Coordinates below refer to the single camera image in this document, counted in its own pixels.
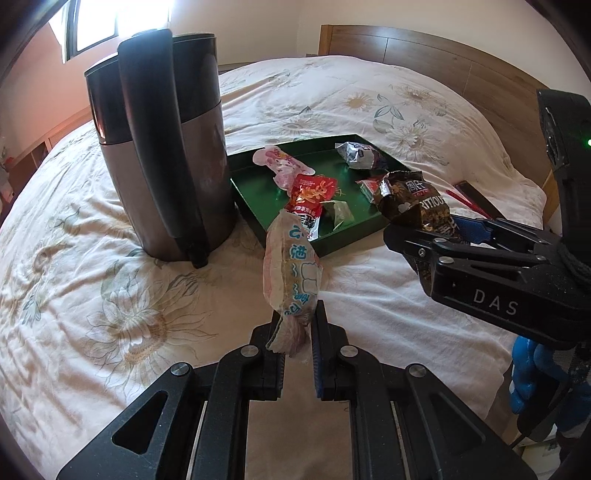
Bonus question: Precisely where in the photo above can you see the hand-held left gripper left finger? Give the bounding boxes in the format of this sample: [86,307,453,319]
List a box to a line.
[55,323,287,480]

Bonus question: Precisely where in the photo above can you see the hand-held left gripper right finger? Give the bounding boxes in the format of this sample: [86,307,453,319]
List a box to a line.
[310,300,539,480]

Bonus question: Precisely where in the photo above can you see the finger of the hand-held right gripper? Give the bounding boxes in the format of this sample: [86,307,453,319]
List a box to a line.
[383,224,555,266]
[455,216,561,246]

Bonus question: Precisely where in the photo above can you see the brown black snack packet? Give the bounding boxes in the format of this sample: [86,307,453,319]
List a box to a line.
[373,170,462,245]

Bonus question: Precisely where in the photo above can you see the small red bar packet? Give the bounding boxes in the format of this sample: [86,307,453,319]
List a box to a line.
[355,178,384,204]

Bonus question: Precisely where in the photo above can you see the clear white candy packet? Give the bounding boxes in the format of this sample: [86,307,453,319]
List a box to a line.
[263,208,324,358]

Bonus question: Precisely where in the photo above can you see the small green snack packet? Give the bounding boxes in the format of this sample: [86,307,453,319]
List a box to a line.
[323,198,356,227]

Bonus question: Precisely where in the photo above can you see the large cookie packet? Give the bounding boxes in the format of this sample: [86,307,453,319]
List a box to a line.
[335,141,393,171]

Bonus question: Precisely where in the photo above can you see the red white snack packet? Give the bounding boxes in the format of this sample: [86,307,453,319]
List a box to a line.
[286,174,334,241]

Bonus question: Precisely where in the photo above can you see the green cardboard tray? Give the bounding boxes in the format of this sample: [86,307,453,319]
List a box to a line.
[229,134,414,258]

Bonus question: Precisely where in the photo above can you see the pink cartoon snack packet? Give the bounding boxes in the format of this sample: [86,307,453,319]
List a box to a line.
[252,144,317,190]

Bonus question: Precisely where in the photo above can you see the person's right hand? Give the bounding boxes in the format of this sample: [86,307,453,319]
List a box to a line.
[558,242,591,282]

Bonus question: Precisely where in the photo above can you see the black red flat box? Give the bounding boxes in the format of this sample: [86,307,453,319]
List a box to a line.
[445,181,506,220]

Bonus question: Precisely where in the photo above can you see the blue plastic object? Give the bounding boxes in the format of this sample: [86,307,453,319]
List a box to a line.
[510,336,571,435]

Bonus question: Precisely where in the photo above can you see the wooden headboard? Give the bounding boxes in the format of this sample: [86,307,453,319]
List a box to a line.
[318,25,559,217]

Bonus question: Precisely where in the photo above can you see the tall dark air fryer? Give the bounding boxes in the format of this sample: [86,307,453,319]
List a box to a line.
[84,28,237,269]

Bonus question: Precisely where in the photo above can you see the low wooden shelf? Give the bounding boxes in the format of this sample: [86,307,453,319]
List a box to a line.
[0,106,93,213]

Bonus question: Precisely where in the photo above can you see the window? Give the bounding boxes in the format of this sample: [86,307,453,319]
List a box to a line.
[65,0,172,62]

